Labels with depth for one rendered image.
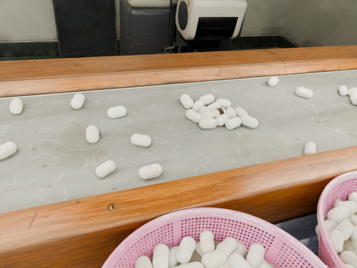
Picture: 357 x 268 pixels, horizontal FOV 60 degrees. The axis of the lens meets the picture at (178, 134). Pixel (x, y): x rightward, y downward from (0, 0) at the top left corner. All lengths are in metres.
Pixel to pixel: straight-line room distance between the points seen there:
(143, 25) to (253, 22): 1.83
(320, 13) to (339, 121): 2.33
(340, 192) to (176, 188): 0.26
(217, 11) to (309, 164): 0.80
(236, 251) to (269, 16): 2.91
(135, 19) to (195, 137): 0.95
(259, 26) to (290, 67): 2.32
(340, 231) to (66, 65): 0.59
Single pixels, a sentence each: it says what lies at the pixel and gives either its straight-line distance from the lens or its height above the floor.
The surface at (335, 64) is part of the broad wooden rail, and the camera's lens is 0.98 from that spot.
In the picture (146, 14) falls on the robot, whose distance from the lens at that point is 1.43.
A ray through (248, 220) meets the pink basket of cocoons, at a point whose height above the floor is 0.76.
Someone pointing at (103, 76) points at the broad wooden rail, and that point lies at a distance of 0.68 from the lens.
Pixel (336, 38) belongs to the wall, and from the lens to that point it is 2.86.
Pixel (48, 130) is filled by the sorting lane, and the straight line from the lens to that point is 0.56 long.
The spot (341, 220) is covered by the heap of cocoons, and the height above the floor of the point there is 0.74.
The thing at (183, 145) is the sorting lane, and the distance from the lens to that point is 0.52.
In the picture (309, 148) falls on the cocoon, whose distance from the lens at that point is 0.57.
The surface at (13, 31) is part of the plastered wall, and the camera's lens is 2.64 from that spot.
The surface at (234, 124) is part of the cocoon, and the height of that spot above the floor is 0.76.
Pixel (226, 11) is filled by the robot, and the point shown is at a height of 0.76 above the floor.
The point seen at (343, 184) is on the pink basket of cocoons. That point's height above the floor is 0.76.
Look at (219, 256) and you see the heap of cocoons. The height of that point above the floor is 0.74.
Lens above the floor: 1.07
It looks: 37 degrees down
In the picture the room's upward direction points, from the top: 7 degrees clockwise
